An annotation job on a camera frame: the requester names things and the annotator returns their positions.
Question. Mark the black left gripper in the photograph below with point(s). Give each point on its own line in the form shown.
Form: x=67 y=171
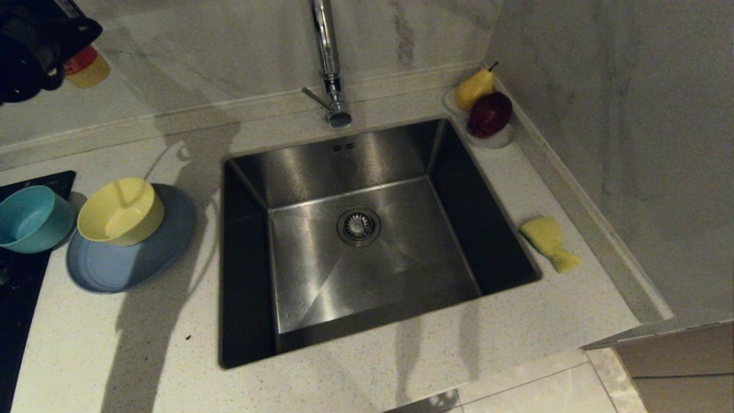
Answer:
x=23 y=69

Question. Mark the orange-label dish soap bottle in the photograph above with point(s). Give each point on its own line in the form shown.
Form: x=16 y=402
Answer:
x=92 y=71

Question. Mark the metal sink drain strainer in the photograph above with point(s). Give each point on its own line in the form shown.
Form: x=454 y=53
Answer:
x=359 y=227

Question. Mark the stainless steel sink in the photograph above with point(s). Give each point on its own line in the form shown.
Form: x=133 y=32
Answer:
x=401 y=269

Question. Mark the yellow sponge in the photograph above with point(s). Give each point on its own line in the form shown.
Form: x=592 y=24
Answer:
x=545 y=238

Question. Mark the yellow plastic bowl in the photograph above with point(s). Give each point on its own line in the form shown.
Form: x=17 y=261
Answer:
x=117 y=213

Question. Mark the teal plastic bowl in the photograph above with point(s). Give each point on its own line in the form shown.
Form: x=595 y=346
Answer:
x=31 y=221

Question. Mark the light blue plate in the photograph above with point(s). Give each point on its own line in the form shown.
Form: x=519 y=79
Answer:
x=126 y=268

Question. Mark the chrome faucet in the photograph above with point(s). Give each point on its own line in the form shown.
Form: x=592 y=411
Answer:
x=327 y=46

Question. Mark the black induction cooktop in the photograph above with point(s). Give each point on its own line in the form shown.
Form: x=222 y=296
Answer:
x=17 y=298

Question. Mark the yellow pear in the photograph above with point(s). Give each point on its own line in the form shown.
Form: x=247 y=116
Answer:
x=473 y=90

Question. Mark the dark red apple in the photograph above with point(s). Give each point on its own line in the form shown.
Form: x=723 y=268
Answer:
x=490 y=115

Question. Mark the white fruit dish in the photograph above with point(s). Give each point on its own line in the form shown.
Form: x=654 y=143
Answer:
x=493 y=144

